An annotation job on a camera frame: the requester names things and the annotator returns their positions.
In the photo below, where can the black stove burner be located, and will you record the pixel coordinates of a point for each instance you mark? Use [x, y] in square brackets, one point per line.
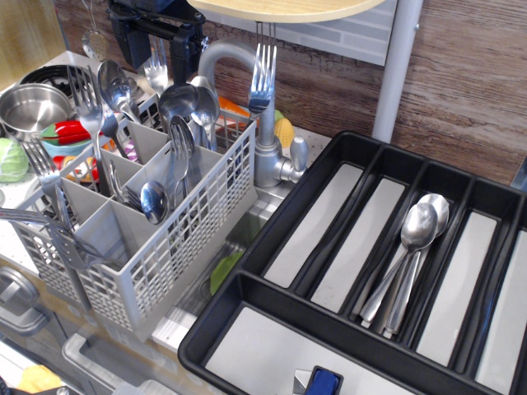
[55, 76]

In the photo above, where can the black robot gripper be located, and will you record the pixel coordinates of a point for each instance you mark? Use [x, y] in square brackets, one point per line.
[133, 21]

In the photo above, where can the steel spoon upper left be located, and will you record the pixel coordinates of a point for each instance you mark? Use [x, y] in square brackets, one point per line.
[115, 89]

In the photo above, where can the steel spoon front basket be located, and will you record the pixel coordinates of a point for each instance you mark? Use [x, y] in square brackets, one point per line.
[154, 202]

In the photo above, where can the steel fork lying front left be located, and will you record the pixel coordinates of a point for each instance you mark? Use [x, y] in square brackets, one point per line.
[76, 253]

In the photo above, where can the black cutlery tray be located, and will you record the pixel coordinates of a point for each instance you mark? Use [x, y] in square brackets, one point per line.
[292, 302]

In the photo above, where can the hanging steel skimmer ladle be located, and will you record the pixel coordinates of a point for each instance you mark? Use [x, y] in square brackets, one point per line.
[94, 44]

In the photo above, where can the red toy pepper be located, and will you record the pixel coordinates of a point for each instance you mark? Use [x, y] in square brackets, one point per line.
[65, 133]

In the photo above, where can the big steel spoon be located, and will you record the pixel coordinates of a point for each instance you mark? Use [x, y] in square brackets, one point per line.
[177, 100]

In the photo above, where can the steel cooking pot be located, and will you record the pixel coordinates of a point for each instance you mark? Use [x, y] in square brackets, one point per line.
[28, 109]

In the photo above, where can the steel spoon pair rear basket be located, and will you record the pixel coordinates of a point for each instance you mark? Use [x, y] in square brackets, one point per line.
[207, 110]

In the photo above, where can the front steel spoon in tray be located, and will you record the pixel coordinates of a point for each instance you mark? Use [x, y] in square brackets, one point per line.
[405, 255]

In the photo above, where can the green toy cabbage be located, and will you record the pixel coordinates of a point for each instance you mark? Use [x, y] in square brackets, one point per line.
[14, 163]

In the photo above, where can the steel spoon in tray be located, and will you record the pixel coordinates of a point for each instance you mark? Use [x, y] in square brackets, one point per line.
[408, 272]
[405, 255]

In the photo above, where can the orange toy carrot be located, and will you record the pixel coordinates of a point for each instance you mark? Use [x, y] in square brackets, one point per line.
[232, 107]

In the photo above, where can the tall steel fork by faucet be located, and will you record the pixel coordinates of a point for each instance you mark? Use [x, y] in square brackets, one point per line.
[263, 79]

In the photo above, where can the large steel fork left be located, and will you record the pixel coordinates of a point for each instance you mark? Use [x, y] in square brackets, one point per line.
[90, 113]

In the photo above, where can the grey metal faucet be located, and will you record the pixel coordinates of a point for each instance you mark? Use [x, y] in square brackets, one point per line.
[271, 166]

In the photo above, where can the grey plastic cutlery basket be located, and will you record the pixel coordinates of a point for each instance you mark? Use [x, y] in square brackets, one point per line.
[155, 263]

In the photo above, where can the light wooden round shelf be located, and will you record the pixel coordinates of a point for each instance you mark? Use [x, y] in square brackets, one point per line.
[286, 11]

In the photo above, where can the green toy in sink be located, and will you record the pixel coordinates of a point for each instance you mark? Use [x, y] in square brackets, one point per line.
[222, 270]

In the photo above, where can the steel fork far left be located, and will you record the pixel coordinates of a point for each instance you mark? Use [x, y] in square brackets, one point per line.
[43, 165]

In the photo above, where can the yellow toy corn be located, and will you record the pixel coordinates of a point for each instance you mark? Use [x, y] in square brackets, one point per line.
[284, 131]

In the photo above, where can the steel fork rear basket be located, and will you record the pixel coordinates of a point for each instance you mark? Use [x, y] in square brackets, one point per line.
[155, 68]

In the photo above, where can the rear steel spoon in tray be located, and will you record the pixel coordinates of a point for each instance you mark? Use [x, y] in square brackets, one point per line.
[408, 272]

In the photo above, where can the teal toy bowl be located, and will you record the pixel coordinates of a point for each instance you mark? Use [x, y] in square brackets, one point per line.
[66, 150]

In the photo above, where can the blue object bottom edge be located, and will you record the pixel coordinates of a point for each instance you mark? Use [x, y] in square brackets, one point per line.
[324, 382]

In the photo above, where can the small steel fork centre basket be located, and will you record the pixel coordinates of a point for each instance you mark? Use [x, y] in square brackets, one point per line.
[182, 143]

